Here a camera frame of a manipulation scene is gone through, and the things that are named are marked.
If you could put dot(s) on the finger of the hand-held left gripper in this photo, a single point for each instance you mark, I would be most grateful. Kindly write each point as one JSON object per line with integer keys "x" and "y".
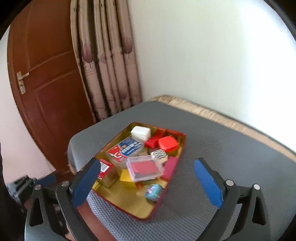
{"x": 49, "y": 180}

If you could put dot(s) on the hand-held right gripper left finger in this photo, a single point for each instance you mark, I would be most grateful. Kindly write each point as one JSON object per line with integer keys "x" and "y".
{"x": 86, "y": 183}

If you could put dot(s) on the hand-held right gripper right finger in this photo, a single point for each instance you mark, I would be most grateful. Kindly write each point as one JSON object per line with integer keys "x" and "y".
{"x": 208, "y": 183}

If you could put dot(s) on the red cardboard box white label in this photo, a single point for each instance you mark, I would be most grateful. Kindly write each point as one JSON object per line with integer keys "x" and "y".
{"x": 106, "y": 171}

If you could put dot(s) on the yellow red-striped box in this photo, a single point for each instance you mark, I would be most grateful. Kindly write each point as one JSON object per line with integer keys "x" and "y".
{"x": 124, "y": 177}

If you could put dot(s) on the red tin box gold interior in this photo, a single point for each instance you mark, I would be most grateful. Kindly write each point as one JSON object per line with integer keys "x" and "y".
{"x": 122, "y": 201}

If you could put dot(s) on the pink rectangular box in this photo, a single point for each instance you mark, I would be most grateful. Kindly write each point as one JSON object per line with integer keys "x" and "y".
{"x": 171, "y": 165}

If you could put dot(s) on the clear case blue-red cards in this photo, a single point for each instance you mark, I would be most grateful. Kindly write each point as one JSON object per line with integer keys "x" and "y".
{"x": 124, "y": 148}

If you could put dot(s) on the white cube black stripes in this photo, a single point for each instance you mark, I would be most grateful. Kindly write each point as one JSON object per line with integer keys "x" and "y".
{"x": 159, "y": 155}

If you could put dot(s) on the orange-red rounded case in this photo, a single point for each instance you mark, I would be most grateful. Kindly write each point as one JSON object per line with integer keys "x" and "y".
{"x": 167, "y": 143}

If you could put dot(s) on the clear case with red insert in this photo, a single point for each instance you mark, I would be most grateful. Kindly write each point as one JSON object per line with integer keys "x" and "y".
{"x": 144, "y": 169}

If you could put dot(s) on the red rectangular box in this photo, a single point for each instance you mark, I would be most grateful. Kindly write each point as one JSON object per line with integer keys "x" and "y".
{"x": 151, "y": 141}

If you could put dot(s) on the small white box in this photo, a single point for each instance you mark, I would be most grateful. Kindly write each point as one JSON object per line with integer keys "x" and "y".
{"x": 140, "y": 133}

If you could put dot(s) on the grey mesh mat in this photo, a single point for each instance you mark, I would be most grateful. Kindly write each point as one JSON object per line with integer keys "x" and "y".
{"x": 208, "y": 143}

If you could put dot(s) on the brown wooden door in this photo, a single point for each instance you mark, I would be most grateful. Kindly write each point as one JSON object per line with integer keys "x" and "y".
{"x": 50, "y": 92}

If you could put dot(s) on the beige patterned curtain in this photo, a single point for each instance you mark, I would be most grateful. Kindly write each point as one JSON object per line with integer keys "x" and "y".
{"x": 108, "y": 69}

